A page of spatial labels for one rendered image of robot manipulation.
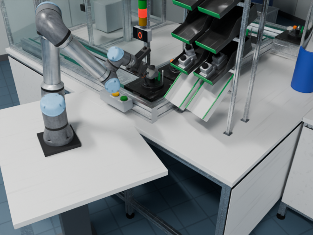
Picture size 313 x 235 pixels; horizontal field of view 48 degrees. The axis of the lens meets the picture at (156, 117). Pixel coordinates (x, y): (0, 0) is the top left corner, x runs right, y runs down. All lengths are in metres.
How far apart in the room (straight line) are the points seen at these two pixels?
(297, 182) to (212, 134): 0.77
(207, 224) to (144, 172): 1.04
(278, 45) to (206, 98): 1.22
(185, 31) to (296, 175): 1.20
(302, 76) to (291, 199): 0.81
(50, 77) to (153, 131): 0.60
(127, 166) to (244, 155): 0.58
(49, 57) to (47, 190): 0.62
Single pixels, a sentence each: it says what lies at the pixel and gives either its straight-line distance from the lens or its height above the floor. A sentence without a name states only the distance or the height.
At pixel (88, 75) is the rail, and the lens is 2.29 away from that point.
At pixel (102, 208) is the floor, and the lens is 2.70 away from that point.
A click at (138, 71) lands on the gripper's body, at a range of 1.96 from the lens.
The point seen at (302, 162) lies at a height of 0.56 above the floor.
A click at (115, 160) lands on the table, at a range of 1.76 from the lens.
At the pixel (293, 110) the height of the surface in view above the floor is 0.86.
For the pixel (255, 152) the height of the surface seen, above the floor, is 0.86.
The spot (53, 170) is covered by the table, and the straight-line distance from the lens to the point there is 1.75.
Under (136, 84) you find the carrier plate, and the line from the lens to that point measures 2.14.
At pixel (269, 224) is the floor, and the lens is 2.70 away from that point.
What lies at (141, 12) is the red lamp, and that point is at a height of 1.34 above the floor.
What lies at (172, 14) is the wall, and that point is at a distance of 5.64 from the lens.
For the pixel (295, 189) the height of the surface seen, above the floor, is 0.33.
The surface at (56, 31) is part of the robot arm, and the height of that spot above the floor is 1.46.
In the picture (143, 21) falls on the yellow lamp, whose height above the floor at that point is 1.29.
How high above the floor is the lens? 2.01
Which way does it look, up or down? 35 degrees down
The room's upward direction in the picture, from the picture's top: straight up
